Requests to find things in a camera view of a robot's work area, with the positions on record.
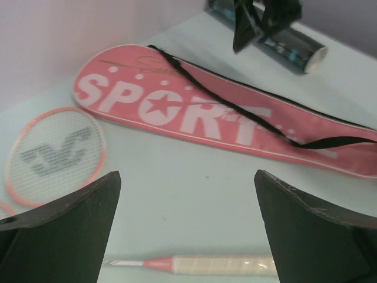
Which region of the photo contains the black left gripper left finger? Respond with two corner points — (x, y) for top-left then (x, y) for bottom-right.
(1, 171), (121, 283)

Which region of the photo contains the black shuttlecock tube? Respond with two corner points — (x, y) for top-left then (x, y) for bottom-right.
(207, 1), (329, 74)

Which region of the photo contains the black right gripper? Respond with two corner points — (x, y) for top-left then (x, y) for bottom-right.
(233, 0), (302, 53)

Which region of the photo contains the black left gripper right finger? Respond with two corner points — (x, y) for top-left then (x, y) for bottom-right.
(254, 170), (376, 283)

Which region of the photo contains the pink racket bag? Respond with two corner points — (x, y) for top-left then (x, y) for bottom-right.
(73, 45), (376, 179)

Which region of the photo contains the pink racket head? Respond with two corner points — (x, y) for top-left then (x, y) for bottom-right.
(102, 255), (277, 276)

